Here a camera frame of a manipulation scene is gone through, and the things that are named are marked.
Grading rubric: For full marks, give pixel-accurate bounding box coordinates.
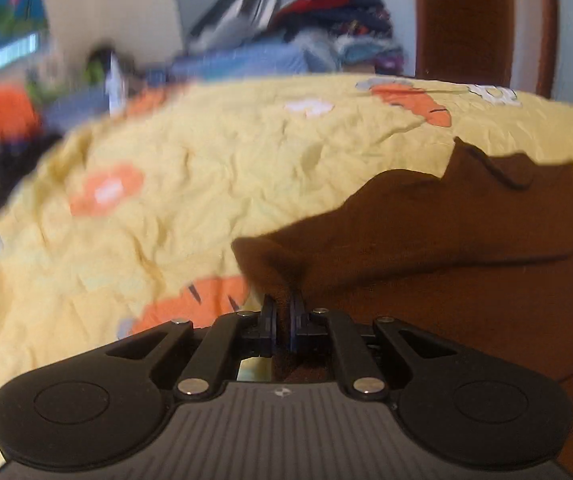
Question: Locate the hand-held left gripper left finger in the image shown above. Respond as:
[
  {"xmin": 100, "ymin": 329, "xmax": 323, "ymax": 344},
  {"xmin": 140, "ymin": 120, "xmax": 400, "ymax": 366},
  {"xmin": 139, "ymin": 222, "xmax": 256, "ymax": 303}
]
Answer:
[{"xmin": 109, "ymin": 294, "xmax": 278, "ymax": 402}]

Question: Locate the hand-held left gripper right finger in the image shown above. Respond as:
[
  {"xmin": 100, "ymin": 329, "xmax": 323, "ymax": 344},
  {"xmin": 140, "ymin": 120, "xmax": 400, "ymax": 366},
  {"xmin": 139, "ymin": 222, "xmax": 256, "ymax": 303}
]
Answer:
[{"xmin": 289, "ymin": 294, "xmax": 462, "ymax": 403}]

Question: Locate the brown knit sweater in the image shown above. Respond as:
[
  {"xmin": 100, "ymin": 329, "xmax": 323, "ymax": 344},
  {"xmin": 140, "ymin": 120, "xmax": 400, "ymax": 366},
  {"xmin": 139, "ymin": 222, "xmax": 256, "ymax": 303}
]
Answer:
[{"xmin": 231, "ymin": 137, "xmax": 573, "ymax": 480}]

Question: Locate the pile of clothes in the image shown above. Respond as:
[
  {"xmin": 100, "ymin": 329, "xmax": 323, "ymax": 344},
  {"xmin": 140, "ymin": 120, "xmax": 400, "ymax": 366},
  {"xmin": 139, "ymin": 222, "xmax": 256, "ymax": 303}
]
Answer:
[{"xmin": 189, "ymin": 0, "xmax": 407, "ymax": 73}]

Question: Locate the yellow printed bed sheet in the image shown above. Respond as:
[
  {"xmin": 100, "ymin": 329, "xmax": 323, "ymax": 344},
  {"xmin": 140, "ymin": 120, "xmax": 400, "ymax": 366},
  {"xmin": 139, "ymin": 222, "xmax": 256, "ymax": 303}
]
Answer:
[{"xmin": 0, "ymin": 72, "xmax": 573, "ymax": 480}]

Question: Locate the light blue quilt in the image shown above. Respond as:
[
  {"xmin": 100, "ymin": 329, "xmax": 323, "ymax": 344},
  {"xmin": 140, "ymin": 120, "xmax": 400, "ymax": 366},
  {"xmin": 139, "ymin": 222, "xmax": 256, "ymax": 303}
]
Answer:
[{"xmin": 166, "ymin": 42, "xmax": 314, "ymax": 82}]

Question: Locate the white bottle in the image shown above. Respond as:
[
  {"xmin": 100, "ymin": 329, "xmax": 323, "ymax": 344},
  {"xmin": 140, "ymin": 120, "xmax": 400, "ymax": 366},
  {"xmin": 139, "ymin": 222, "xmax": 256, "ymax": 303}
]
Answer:
[{"xmin": 106, "ymin": 52, "xmax": 128, "ymax": 117}]

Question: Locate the dark cloth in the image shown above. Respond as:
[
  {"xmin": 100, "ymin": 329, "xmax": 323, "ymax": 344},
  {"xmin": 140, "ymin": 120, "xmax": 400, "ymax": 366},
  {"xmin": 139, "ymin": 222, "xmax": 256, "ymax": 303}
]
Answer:
[{"xmin": 0, "ymin": 132, "xmax": 63, "ymax": 202}]

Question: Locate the grey board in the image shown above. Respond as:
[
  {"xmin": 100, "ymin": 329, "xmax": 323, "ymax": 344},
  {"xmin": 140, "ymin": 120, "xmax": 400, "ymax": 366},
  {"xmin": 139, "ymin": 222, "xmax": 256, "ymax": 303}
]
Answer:
[{"xmin": 175, "ymin": 0, "xmax": 247, "ymax": 53}]

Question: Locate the orange cloth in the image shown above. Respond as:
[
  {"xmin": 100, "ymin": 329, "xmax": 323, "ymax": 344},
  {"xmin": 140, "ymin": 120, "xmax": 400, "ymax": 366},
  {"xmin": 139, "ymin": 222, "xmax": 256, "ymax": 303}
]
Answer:
[{"xmin": 0, "ymin": 85, "xmax": 43, "ymax": 147}]

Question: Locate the brown wooden door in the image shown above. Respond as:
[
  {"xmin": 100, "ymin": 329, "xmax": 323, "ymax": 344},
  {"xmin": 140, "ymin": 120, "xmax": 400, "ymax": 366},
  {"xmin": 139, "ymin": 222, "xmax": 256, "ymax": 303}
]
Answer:
[{"xmin": 413, "ymin": 0, "xmax": 562, "ymax": 98}]

